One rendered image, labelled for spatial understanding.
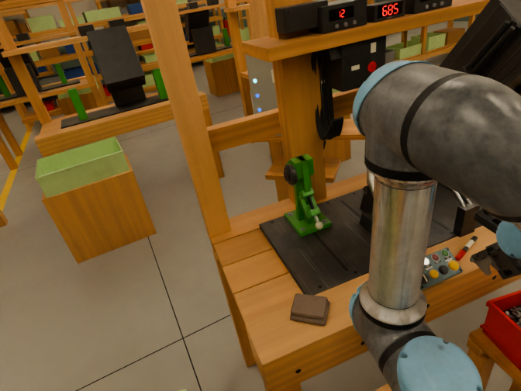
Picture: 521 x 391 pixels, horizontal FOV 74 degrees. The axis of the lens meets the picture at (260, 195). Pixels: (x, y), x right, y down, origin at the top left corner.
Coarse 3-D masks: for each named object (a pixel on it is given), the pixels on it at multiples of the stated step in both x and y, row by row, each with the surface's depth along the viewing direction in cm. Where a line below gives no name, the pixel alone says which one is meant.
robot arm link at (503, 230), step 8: (504, 224) 62; (512, 224) 61; (496, 232) 64; (504, 232) 63; (512, 232) 61; (520, 232) 59; (504, 240) 63; (512, 240) 61; (520, 240) 60; (504, 248) 63; (512, 248) 61; (520, 248) 60; (512, 256) 62; (520, 256) 60
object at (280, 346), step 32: (352, 288) 102; (448, 288) 100; (480, 288) 107; (256, 320) 97; (288, 320) 96; (256, 352) 90; (288, 352) 88; (320, 352) 92; (352, 352) 98; (288, 384) 94
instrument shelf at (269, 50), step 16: (464, 0) 125; (480, 0) 119; (416, 16) 112; (432, 16) 114; (448, 16) 116; (464, 16) 118; (336, 32) 106; (352, 32) 106; (368, 32) 108; (384, 32) 110; (256, 48) 108; (272, 48) 100; (288, 48) 102; (304, 48) 103; (320, 48) 105
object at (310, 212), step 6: (288, 162) 124; (300, 186) 124; (300, 192) 124; (306, 192) 123; (312, 192) 123; (300, 198) 125; (312, 198) 126; (312, 204) 123; (306, 210) 124; (312, 210) 122; (318, 210) 122; (306, 216) 124; (312, 216) 124
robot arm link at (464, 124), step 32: (448, 96) 34; (480, 96) 33; (512, 96) 32; (416, 128) 36; (448, 128) 33; (480, 128) 32; (512, 128) 31; (416, 160) 38; (448, 160) 34; (480, 160) 32; (512, 160) 31; (480, 192) 34; (512, 192) 33
